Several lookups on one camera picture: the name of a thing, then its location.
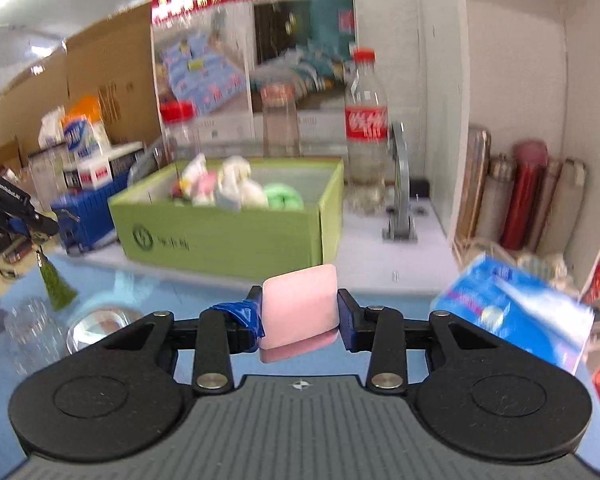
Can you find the bedding package picture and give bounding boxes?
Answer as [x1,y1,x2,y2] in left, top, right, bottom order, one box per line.
[151,0,356,144]

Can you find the cola plastic bottle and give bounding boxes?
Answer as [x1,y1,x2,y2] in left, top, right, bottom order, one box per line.
[344,47,389,186]

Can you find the pink mesh cloth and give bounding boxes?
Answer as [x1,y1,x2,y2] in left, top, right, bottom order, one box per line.
[192,172,218,206]

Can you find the white red small box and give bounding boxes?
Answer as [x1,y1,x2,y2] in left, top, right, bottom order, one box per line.
[61,142,146,192]

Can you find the green soft toy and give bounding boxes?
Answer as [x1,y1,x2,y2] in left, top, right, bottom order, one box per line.
[263,183,304,210]

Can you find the red thermos flask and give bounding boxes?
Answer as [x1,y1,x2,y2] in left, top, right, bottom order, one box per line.
[500,139,548,252]

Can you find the pink sponge block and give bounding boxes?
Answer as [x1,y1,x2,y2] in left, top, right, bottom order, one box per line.
[259,264,339,364]

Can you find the small silver thermos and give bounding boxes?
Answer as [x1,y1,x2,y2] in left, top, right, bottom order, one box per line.
[475,154,516,242]

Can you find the blue tissue pack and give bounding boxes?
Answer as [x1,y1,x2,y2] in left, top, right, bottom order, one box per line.
[430,254,594,373]

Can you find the green tassel sachet charm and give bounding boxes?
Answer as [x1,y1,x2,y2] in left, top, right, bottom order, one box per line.
[35,247,78,311]

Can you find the brown cardboard box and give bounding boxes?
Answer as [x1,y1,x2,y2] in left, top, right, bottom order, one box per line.
[0,3,160,156]

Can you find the grey metal clamp bracket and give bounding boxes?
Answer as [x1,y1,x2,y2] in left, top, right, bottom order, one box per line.
[382,122,417,242]

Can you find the white rolled socks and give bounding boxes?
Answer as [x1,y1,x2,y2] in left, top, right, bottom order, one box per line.
[214,156,268,211]

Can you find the green cardboard box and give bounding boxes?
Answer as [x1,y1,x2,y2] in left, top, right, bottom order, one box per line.
[109,158,344,282]

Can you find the red-lidded plastic jar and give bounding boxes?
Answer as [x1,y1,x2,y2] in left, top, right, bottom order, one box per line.
[159,101,200,162]

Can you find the white blue wipes pack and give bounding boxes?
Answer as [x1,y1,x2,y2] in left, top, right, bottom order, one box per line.
[61,94,111,159]

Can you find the beige thermos flask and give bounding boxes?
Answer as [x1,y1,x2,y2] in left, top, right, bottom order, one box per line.
[536,158,586,257]

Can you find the decorated clear glass jar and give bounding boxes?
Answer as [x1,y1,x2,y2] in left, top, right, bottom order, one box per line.
[5,298,143,376]

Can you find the floral white cloth bundle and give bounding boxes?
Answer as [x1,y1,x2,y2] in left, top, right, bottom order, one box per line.
[171,153,208,200]

